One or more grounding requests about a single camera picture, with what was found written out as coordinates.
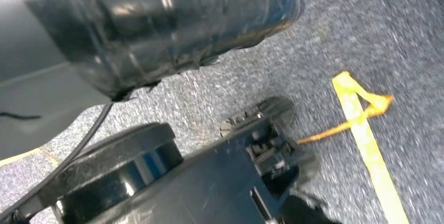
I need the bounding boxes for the yellow floor tape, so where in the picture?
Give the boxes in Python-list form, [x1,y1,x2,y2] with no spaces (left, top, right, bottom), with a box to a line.
[297,71,412,224]
[0,147,60,169]

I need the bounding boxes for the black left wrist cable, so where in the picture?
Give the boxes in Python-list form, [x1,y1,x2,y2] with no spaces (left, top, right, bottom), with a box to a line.
[0,102,115,221]

